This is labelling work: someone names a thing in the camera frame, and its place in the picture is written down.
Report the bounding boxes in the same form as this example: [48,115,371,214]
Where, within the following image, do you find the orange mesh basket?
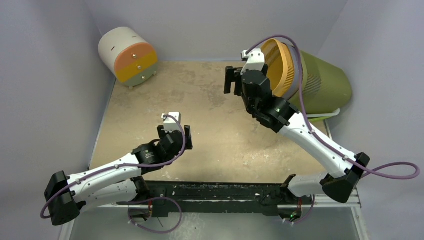
[260,38,295,97]

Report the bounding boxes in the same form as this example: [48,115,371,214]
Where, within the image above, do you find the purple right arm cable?
[245,34,421,181]

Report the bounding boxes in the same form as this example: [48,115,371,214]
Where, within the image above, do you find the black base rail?
[130,180,312,218]

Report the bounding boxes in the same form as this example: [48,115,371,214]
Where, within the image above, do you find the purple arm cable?
[245,34,421,181]
[40,114,187,220]

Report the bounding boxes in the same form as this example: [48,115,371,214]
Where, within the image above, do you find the round pastel drawer cabinet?
[98,26,159,89]

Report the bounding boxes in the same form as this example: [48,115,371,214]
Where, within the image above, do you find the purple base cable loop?
[127,196,183,235]

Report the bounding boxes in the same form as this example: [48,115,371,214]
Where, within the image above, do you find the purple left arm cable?
[40,114,187,220]

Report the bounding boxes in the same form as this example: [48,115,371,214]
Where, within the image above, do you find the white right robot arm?
[224,66,370,204]

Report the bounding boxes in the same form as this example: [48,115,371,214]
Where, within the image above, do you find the grey mesh basket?
[285,45,300,102]

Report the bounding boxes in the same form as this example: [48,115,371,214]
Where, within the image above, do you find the olive green mesh basket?
[300,51,353,115]

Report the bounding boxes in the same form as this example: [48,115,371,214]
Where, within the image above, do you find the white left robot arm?
[40,125,193,226]

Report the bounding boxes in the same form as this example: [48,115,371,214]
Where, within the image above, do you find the aluminium frame rail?
[311,188,362,209]

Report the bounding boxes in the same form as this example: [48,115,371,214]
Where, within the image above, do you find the white mesh tray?
[307,108,341,122]

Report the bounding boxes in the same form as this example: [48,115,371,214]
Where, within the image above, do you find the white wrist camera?
[161,111,182,133]
[240,48,265,75]

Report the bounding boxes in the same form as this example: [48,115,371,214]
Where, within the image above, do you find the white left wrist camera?
[161,111,182,133]

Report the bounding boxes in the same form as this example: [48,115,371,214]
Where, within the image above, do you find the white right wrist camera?
[240,48,265,75]

